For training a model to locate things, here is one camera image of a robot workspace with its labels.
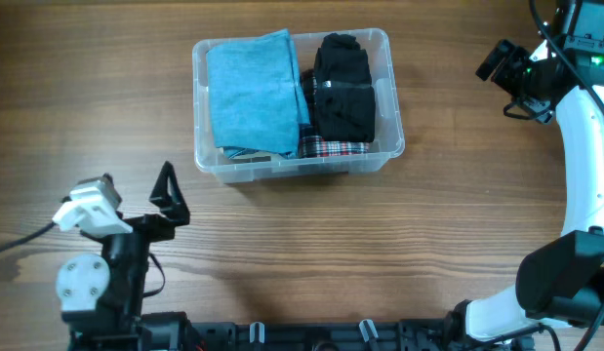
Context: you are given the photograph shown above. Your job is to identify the blue denim jeans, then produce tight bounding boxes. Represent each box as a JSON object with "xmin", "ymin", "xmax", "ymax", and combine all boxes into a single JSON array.
[{"xmin": 206, "ymin": 29, "xmax": 310, "ymax": 159}]

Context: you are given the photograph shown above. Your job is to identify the red plaid shirt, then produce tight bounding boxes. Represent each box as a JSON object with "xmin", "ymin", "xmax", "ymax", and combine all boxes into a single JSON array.
[{"xmin": 298, "ymin": 69, "xmax": 371, "ymax": 158}]

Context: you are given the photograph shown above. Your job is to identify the black garment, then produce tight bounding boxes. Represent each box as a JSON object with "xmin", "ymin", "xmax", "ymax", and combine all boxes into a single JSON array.
[{"xmin": 314, "ymin": 33, "xmax": 376, "ymax": 143}]

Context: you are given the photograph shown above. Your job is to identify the cream garment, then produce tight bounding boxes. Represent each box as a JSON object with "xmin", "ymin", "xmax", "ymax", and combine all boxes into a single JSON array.
[{"xmin": 231, "ymin": 151, "xmax": 283, "ymax": 162}]

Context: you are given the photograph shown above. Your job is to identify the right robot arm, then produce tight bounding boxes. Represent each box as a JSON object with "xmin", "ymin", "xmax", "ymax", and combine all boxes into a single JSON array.
[{"xmin": 441, "ymin": 40, "xmax": 604, "ymax": 350}]

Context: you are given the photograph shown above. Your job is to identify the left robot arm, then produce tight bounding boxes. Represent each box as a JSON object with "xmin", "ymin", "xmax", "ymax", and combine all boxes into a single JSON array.
[{"xmin": 53, "ymin": 162, "xmax": 204, "ymax": 350}]

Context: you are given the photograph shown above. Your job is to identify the clear plastic storage container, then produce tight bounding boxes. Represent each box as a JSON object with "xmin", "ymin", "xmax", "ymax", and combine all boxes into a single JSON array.
[{"xmin": 192, "ymin": 28, "xmax": 406, "ymax": 183}]

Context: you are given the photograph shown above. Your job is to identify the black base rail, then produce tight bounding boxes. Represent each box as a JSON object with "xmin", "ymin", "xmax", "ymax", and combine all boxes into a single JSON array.
[{"xmin": 192, "ymin": 319, "xmax": 461, "ymax": 351}]

